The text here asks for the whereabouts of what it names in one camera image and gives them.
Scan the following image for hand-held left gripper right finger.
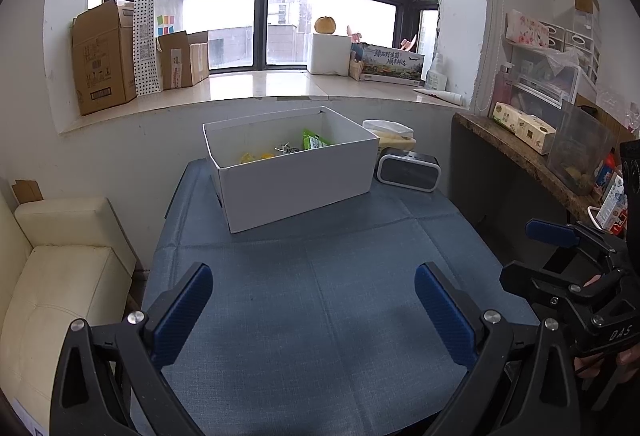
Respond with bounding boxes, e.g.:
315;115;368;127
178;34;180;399
415;262;582;436

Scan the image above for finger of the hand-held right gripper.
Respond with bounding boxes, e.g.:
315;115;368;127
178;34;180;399
499;260;627;317
524;217;627;263

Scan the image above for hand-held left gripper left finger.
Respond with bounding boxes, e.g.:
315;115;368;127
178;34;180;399
49;261;215;436

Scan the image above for white cardboard storage box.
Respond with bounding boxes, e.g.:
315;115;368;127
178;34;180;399
202;106;381;234

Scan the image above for large green pea packet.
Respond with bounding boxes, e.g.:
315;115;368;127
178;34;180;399
301;129;332;151

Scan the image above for person's right hand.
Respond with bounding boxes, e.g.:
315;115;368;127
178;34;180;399
574;350;638;381

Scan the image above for white milk carton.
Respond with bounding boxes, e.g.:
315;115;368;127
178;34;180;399
597;176;628;234

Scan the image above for clear plastic container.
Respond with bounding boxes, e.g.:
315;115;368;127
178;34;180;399
546;100;617;195

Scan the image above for stone counter shelf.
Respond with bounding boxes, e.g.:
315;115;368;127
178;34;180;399
455;112;601;221

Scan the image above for green white tissue pack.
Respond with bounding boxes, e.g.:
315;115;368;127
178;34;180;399
492;102;557;154

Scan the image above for blue fabric table cover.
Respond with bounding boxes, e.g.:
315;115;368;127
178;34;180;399
142;158;541;436

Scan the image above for cream leather sofa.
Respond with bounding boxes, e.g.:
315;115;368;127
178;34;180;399
0;193;137;436

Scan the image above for pink pump bottle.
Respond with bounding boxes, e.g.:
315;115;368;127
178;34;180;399
494;64;516;105

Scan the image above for clear drawer organizer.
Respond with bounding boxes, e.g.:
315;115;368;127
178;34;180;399
507;43;581;109

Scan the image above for grey white speaker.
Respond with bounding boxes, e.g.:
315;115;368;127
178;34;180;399
376;148;442;191

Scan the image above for white tube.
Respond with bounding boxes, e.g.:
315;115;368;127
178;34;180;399
414;88;466;107

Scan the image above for white mini drawer unit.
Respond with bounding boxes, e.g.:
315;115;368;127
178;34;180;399
545;20;601;81

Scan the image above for white plastic bottle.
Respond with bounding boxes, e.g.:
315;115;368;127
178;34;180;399
425;54;448;91

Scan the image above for brown cardboard scrap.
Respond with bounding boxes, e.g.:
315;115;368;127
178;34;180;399
11;179;45;205

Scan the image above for floral tissue pack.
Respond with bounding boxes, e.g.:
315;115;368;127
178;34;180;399
506;10;550;47

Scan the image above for landscape printed box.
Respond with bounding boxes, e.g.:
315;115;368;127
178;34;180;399
360;43;426;84

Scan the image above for marble windowsill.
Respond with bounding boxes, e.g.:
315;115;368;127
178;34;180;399
57;68;471;134

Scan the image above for small open cardboard box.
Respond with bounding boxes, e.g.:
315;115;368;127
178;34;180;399
156;30;211;90

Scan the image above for small wooden holder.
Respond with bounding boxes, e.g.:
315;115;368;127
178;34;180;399
348;43;365;81

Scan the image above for polka dot paper bag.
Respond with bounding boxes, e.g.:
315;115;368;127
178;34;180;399
132;0;163;96

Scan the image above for large brown cardboard box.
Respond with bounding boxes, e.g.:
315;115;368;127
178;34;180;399
71;0;137;117

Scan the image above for white foam box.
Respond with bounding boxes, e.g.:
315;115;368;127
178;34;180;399
306;33;352;76

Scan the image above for white paper bag colour squares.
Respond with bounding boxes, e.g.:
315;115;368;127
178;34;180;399
147;0;185;36

